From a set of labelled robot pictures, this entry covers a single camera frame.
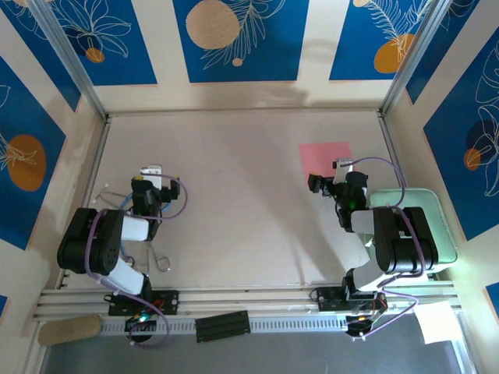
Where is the pink square paper sheet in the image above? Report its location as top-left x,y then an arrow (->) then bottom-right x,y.
298,141 -> 354,184

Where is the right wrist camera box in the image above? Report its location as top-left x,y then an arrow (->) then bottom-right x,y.
332,157 -> 356,181

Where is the white paper note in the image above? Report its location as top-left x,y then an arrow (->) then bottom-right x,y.
412,299 -> 463,346

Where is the long aluminium table rail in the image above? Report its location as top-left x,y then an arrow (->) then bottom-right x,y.
33,286 -> 463,323

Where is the blue floral wall poster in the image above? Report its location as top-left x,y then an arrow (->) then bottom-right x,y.
172,0 -> 311,83
0,56 -> 67,250
423,26 -> 499,242
50,0 -> 159,86
0,0 -> 82,113
405,0 -> 481,105
329,0 -> 432,82

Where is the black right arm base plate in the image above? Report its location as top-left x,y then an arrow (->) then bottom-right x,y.
313,286 -> 389,312

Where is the grey slotted cable duct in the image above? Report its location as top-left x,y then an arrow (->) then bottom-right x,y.
100,314 -> 350,335

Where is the mint green zip case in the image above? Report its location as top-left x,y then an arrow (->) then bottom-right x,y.
360,188 -> 459,276

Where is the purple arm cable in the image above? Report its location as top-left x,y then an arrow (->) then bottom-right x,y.
346,156 -> 428,340
85,175 -> 190,350

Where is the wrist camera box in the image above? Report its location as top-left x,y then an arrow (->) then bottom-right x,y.
332,157 -> 356,181
139,163 -> 165,189

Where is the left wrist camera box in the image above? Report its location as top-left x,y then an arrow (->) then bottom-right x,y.
139,163 -> 165,189

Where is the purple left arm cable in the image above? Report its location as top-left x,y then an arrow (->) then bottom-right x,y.
85,175 -> 190,350

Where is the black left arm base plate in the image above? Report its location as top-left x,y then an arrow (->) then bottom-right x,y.
107,290 -> 180,316

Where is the black controller board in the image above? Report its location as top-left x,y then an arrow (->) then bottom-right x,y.
345,316 -> 377,338
124,316 -> 157,344

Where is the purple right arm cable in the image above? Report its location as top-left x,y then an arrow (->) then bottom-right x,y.
346,156 -> 428,340

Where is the aluminium side rail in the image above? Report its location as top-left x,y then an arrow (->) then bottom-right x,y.
56,116 -> 112,290
377,111 -> 409,192

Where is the beige oval pad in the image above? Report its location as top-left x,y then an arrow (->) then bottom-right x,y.
37,315 -> 103,347

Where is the black slotted block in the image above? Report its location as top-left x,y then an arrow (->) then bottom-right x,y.
193,310 -> 251,344

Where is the aluminium frame post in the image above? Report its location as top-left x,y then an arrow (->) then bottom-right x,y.
380,0 -> 449,118
29,0 -> 110,120

